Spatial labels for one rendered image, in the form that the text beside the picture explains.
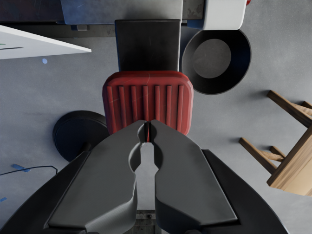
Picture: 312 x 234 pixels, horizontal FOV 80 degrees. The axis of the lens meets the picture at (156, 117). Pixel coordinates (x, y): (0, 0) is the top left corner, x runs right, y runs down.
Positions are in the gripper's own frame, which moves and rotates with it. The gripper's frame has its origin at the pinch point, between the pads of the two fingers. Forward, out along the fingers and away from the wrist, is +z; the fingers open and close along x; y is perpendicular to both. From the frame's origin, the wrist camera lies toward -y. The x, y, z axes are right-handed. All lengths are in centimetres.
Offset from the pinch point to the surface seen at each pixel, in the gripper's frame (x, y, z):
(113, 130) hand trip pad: -2.9, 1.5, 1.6
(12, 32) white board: -27.7, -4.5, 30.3
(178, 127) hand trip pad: 2.4, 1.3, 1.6
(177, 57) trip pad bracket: 2.7, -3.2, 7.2
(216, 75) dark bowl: 31, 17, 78
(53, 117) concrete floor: -52, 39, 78
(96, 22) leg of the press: -6.2, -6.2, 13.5
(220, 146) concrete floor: 40, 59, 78
